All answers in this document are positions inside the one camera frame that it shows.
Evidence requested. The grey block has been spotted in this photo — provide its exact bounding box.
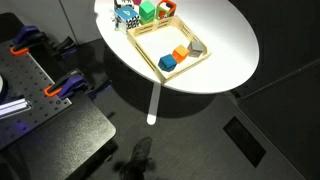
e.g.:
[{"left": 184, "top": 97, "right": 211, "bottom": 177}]
[{"left": 186, "top": 39, "right": 205, "bottom": 58}]

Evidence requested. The blue block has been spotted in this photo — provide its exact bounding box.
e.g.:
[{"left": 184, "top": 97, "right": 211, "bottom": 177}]
[{"left": 157, "top": 54, "right": 178, "bottom": 72}]

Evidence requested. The white table base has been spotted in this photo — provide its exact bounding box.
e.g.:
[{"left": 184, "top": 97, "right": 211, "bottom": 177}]
[{"left": 146, "top": 82, "right": 162, "bottom": 126}]

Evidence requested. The aluminium extrusion rail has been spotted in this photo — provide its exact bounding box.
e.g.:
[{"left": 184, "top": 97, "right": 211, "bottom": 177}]
[{"left": 0, "top": 97, "right": 33, "bottom": 118}]

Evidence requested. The black cart top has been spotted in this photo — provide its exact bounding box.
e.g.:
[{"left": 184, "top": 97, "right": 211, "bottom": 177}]
[{"left": 0, "top": 93, "right": 118, "bottom": 180}]

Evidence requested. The dark shoe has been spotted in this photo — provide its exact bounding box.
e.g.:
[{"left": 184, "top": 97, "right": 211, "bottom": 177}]
[{"left": 119, "top": 135, "right": 154, "bottom": 180}]

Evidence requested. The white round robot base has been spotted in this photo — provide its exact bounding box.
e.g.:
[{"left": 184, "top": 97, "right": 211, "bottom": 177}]
[{"left": 0, "top": 74, "right": 8, "bottom": 104}]

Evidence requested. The green block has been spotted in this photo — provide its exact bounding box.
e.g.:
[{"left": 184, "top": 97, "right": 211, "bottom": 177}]
[{"left": 138, "top": 0, "right": 157, "bottom": 26}]

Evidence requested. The purple orange spring clamp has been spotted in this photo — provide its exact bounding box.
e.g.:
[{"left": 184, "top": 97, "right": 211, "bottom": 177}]
[
  {"left": 44, "top": 69, "right": 113, "bottom": 100},
  {"left": 9, "top": 25, "right": 78, "bottom": 56}
]

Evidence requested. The orange block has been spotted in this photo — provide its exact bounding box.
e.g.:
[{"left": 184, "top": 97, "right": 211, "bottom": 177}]
[{"left": 172, "top": 44, "right": 191, "bottom": 64}]

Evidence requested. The blue topped patterned cube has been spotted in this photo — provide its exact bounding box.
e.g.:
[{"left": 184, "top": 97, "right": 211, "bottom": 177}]
[{"left": 114, "top": 5, "right": 141, "bottom": 35}]

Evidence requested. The wooden tray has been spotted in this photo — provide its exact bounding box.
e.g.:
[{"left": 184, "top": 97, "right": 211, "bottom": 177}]
[{"left": 126, "top": 15, "right": 212, "bottom": 84}]

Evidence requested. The black white patterned cube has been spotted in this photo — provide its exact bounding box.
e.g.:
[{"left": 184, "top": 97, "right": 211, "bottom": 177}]
[{"left": 113, "top": 0, "right": 134, "bottom": 11}]

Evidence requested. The black perforated breadboard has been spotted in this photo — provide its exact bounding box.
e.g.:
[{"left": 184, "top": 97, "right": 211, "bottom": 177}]
[{"left": 0, "top": 39, "right": 73, "bottom": 151}]

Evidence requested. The orange green holed cube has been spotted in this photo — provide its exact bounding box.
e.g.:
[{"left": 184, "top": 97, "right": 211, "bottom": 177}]
[{"left": 155, "top": 0, "right": 177, "bottom": 21}]

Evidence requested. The black floor vent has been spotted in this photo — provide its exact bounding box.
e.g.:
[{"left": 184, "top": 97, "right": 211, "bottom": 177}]
[{"left": 222, "top": 116, "right": 267, "bottom": 168}]

